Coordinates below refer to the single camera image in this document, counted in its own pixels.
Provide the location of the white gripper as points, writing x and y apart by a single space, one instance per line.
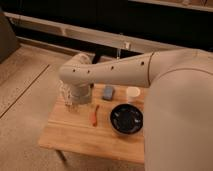
80 94

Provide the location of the black ceramic bowl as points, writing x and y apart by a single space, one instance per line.
126 119

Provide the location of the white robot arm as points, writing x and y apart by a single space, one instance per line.
178 109

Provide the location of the orange carrot-shaped utensil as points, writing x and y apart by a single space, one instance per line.
94 116

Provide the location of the blue sponge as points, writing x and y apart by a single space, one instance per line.
108 93

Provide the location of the wooden table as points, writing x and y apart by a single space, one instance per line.
70 129

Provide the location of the white cup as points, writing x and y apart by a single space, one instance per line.
132 93

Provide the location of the metal shelf rail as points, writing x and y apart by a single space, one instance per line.
48 33

